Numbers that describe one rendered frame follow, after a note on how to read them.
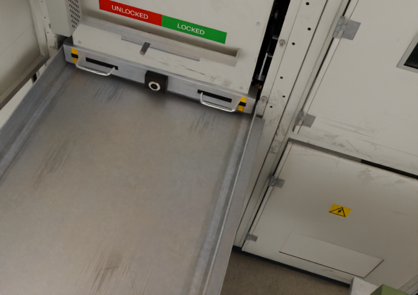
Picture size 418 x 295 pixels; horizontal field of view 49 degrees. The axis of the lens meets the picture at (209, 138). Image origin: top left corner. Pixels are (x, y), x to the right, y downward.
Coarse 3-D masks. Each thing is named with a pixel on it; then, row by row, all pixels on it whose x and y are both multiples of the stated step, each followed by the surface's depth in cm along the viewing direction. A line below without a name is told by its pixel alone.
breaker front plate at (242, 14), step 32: (96, 0) 110; (128, 0) 107; (160, 0) 105; (192, 0) 103; (224, 0) 100; (256, 0) 98; (96, 32) 118; (160, 32) 112; (256, 32) 105; (160, 64) 120; (192, 64) 117; (224, 64) 115
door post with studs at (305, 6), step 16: (304, 0) 96; (320, 0) 95; (288, 16) 100; (304, 16) 99; (288, 32) 103; (304, 32) 102; (288, 48) 106; (304, 48) 105; (272, 64) 111; (288, 64) 110; (272, 80) 115; (288, 80) 113; (272, 96) 119; (256, 112) 126; (272, 112) 123; (272, 128) 128; (256, 160) 141; (256, 176) 148
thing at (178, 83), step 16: (64, 48) 124; (80, 48) 123; (96, 64) 125; (112, 64) 124; (128, 64) 122; (176, 80) 122; (192, 80) 121; (192, 96) 125; (208, 96) 123; (224, 96) 122; (256, 96) 120
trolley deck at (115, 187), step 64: (64, 128) 116; (128, 128) 118; (192, 128) 121; (256, 128) 124; (0, 192) 103; (64, 192) 105; (128, 192) 107; (192, 192) 109; (0, 256) 94; (64, 256) 96; (128, 256) 98; (192, 256) 99
